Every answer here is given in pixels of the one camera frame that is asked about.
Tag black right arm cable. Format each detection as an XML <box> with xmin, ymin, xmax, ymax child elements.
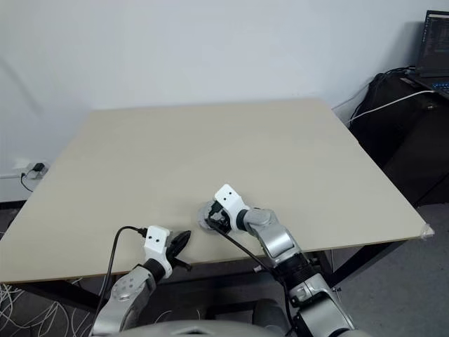
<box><xmin>206</xmin><ymin>217</ymin><xmax>301</xmax><ymax>336</ymax></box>

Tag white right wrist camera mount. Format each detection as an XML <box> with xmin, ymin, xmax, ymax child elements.
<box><xmin>213</xmin><ymin>183</ymin><xmax>250</xmax><ymax>233</ymax></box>

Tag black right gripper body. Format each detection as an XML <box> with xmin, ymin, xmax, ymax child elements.
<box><xmin>207</xmin><ymin>204</ymin><xmax>233</xmax><ymax>235</ymax></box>

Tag black open laptop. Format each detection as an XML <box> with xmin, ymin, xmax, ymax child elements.
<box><xmin>406</xmin><ymin>9</ymin><xmax>449</xmax><ymax>100</ymax></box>

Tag white power strip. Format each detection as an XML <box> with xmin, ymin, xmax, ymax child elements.
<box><xmin>0</xmin><ymin>160</ymin><xmax>49</xmax><ymax>180</ymax></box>

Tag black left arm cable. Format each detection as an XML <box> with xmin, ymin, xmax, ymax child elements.
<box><xmin>95</xmin><ymin>225</ymin><xmax>149</xmax><ymax>319</ymax></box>

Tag white floor cables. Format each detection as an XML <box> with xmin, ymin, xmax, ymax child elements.
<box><xmin>0</xmin><ymin>277</ymin><xmax>105</xmax><ymax>337</ymax></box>

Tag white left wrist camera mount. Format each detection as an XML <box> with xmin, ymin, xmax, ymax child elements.
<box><xmin>142</xmin><ymin>225</ymin><xmax>175</xmax><ymax>279</ymax></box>

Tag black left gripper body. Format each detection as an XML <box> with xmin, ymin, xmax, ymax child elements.
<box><xmin>163</xmin><ymin>238</ymin><xmax>178</xmax><ymax>265</ymax></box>

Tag black bag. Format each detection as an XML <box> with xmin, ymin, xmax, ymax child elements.
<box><xmin>348</xmin><ymin>72</ymin><xmax>449</xmax><ymax>207</ymax></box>

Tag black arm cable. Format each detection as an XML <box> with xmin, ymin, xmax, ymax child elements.
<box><xmin>95</xmin><ymin>225</ymin><xmax>149</xmax><ymax>319</ymax></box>
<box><xmin>206</xmin><ymin>217</ymin><xmax>301</xmax><ymax>336</ymax></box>

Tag white cable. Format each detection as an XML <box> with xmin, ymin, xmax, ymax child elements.
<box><xmin>348</xmin><ymin>90</ymin><xmax>436</xmax><ymax>124</ymax></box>

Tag thin black power cord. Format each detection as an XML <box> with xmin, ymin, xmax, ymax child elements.
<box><xmin>19</xmin><ymin>171</ymin><xmax>35</xmax><ymax>193</ymax></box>

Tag grey robot torso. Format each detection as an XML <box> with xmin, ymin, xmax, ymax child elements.
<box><xmin>118</xmin><ymin>317</ymin><xmax>357</xmax><ymax>337</ymax></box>

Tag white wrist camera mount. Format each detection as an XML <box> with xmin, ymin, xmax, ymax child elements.
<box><xmin>142</xmin><ymin>225</ymin><xmax>175</xmax><ymax>279</ymax></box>
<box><xmin>213</xmin><ymin>183</ymin><xmax>250</xmax><ymax>233</ymax></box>

